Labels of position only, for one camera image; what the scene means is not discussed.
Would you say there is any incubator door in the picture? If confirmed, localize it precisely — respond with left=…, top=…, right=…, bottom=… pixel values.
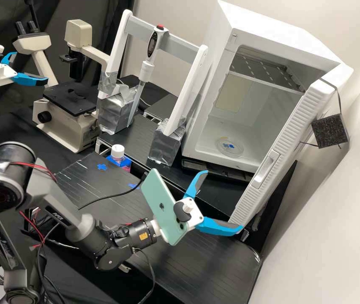
left=228, top=65, right=355, bottom=245

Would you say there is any right wrist camera phone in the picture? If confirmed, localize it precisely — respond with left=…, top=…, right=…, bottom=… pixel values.
left=140, top=168, right=205, bottom=246

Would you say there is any black platform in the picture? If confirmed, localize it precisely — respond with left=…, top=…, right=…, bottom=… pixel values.
left=24, top=189, right=262, bottom=304
left=95, top=112, right=254, bottom=205
left=54, top=152, right=148, bottom=212

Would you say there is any black cable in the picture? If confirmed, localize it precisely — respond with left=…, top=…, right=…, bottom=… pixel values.
left=78, top=172, right=147, bottom=209
left=131, top=247, right=157, bottom=298

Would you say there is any petri dish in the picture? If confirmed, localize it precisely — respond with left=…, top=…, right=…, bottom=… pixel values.
left=214, top=136, right=244, bottom=157

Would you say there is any blue bottle holder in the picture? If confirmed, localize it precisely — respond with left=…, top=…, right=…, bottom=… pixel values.
left=105, top=154, right=134, bottom=174

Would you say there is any small bottle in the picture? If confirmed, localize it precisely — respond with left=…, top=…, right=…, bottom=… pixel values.
left=110, top=144, right=127, bottom=166

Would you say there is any cream microscope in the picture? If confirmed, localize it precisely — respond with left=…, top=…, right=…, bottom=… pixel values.
left=12, top=19, right=112, bottom=154

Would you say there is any white incubator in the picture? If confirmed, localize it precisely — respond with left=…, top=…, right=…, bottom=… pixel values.
left=180, top=0, right=342, bottom=174

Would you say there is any white pipette stand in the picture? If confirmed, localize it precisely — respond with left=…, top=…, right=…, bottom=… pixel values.
left=96, top=9, right=213, bottom=167

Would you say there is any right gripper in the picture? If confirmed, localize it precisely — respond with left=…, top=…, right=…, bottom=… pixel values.
left=150, top=170, right=245, bottom=238

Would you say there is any pipette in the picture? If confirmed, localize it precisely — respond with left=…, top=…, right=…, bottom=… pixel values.
left=128, top=24, right=170, bottom=125

